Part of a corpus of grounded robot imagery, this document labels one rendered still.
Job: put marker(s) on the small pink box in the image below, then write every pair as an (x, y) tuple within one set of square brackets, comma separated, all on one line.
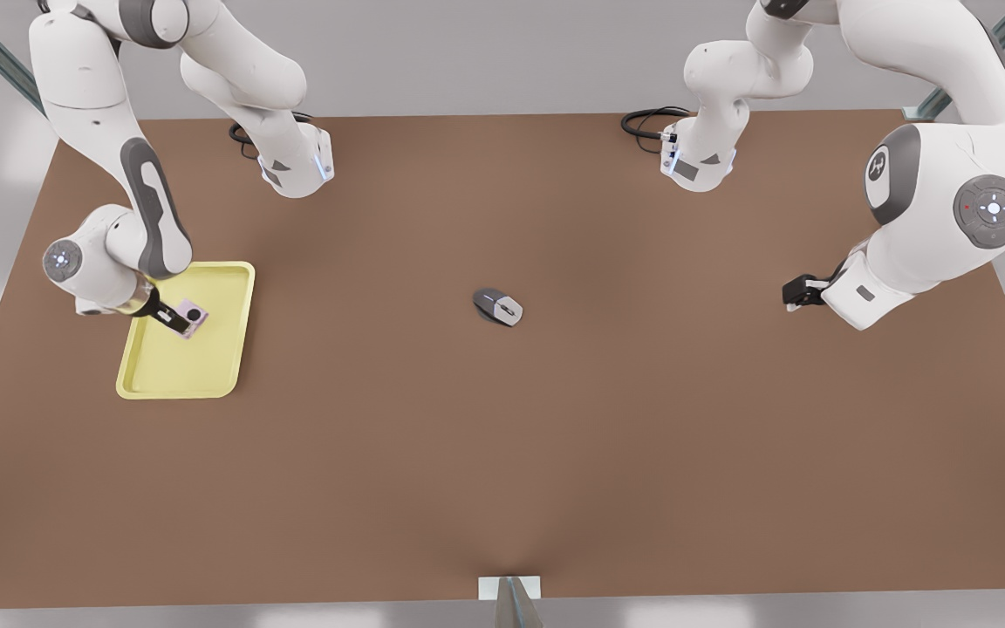
[(191, 317)]

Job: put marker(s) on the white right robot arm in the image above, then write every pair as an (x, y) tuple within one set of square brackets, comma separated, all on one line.
[(84, 78)]

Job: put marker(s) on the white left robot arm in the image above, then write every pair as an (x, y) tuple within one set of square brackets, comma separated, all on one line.
[(939, 174)]

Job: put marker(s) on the yellow plastic tray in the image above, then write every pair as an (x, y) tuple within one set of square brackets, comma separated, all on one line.
[(197, 349)]

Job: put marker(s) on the grey computer mouse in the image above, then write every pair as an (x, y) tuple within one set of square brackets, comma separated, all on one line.
[(497, 306)]

